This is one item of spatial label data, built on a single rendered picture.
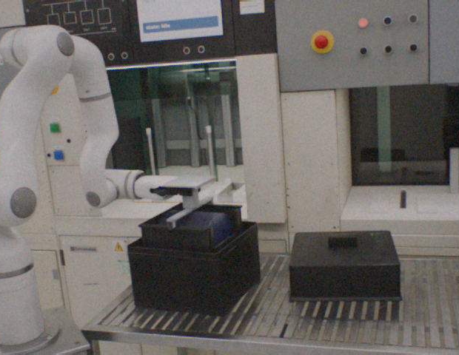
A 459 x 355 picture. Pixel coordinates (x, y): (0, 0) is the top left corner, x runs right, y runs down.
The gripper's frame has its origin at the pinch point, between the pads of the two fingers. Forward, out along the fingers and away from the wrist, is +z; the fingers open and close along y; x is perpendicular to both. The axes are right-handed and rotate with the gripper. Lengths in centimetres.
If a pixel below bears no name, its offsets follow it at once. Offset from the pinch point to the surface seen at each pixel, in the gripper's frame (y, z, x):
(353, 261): -6.8, 43.4, -19.3
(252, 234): -8.4, 14.3, -14.7
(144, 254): 13.8, -7.3, -15.0
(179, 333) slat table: 24.7, 7.9, -30.3
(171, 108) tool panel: -116, -72, 9
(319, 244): -17.6, 31.1, -19.4
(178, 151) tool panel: -117, -70, -13
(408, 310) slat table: -2, 58, -29
